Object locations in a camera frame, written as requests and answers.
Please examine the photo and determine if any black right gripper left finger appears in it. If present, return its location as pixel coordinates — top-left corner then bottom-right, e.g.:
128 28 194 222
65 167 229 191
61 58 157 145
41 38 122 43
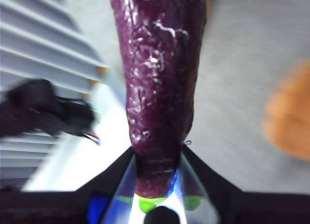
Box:
77 147 138 224

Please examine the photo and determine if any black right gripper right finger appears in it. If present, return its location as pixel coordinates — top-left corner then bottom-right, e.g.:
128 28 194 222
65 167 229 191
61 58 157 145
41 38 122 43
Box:
178 146 243 224

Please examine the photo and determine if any purple eggplant with green cap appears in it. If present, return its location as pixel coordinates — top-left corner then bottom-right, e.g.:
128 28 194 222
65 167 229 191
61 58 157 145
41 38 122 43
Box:
108 0 209 215

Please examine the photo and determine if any brown potato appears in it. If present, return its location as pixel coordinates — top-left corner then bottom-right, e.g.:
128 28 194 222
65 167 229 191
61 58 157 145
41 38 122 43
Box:
263 59 310 162

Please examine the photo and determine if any white ribbed panel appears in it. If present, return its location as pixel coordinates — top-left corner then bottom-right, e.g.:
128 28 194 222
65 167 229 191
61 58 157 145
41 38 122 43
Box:
0 0 109 188

